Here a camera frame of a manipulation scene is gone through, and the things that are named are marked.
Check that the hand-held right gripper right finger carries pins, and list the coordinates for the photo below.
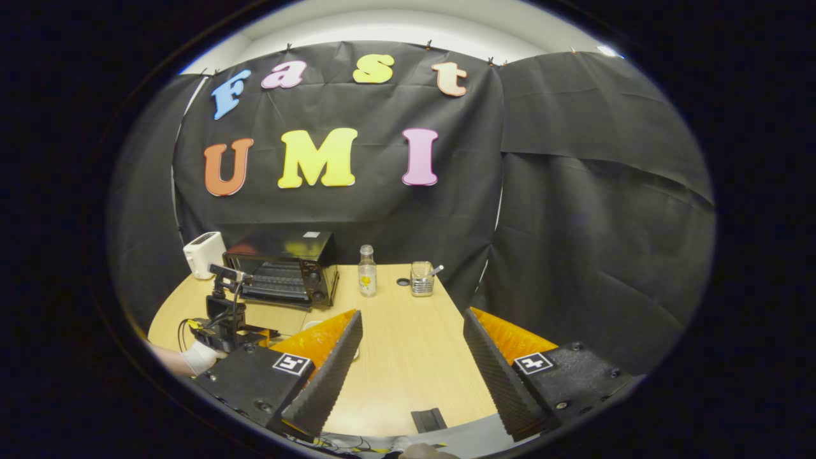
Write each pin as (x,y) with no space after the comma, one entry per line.
(500,382)

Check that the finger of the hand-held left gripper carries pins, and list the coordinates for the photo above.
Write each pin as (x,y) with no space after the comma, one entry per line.
(229,274)

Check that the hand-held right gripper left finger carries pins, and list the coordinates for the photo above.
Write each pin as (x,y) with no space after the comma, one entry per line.
(331,376)

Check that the black electric oven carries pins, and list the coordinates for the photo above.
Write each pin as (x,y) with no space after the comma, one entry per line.
(280,252)

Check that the white toaster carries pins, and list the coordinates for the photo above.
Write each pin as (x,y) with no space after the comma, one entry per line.
(203,255)

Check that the clear drink bottle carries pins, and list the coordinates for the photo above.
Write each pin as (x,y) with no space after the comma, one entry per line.
(367,277)

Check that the metal mesh holder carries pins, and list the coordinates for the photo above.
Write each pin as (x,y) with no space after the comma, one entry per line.
(421,284)

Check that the metal spoon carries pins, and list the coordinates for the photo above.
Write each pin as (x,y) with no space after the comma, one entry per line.
(437,271)

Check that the ceiling light panel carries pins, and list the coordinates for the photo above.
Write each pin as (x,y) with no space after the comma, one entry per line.
(609,51)

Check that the black table bracket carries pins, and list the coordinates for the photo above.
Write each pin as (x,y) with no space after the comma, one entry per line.
(428,421)

